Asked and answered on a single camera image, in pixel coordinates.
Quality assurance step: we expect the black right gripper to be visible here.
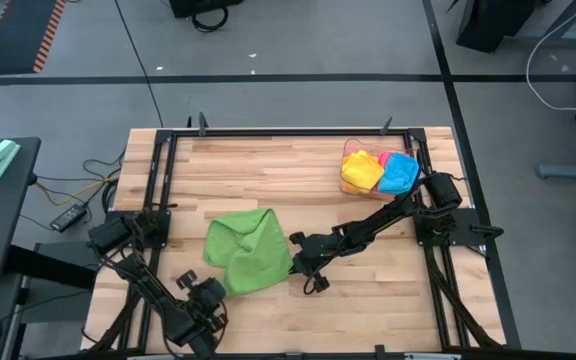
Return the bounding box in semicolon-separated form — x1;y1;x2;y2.
288;229;345;295

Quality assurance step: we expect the green microfiber towel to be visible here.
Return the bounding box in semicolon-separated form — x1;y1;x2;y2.
202;207;295;297

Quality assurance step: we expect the yellow microfiber towel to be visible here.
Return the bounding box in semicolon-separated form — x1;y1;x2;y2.
341;149;386;194

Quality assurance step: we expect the blue microfiber towel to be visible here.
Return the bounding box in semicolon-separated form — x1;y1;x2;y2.
377;152;421;196

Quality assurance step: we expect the clear plastic bin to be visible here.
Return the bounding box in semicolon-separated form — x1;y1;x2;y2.
340;137;423;202

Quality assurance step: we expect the black power adapter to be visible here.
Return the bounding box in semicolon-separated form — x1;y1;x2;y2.
49;203;88;234

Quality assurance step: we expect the black side table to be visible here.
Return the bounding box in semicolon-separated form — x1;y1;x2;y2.
0;136;43;285

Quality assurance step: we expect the black equipment base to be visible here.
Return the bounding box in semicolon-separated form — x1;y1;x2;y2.
168;0;245;19

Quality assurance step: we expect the black cabinet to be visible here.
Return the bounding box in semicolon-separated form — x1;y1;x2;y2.
455;0;539;54

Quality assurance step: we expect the black orange-striped floor mat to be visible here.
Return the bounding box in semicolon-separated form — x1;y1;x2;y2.
0;0;68;76

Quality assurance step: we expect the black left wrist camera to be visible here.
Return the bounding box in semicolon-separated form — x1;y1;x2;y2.
175;269;200;292

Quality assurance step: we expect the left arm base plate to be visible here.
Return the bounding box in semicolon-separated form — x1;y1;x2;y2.
90;209;172;250

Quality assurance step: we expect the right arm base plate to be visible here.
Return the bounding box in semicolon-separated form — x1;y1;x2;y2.
414;207;505;247

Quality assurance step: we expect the grey metal desk frame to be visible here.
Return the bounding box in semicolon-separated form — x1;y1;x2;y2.
0;239;100;360

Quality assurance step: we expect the yellow floor cable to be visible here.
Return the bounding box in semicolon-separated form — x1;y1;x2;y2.
34;174;120;207

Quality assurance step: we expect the long black floor cable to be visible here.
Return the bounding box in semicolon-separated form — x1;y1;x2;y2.
112;0;165;129

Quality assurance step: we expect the black coiled cable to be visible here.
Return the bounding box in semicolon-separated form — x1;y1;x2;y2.
191;5;230;34

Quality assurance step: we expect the white floor cable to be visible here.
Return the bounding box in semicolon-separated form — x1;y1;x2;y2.
525;0;576;112

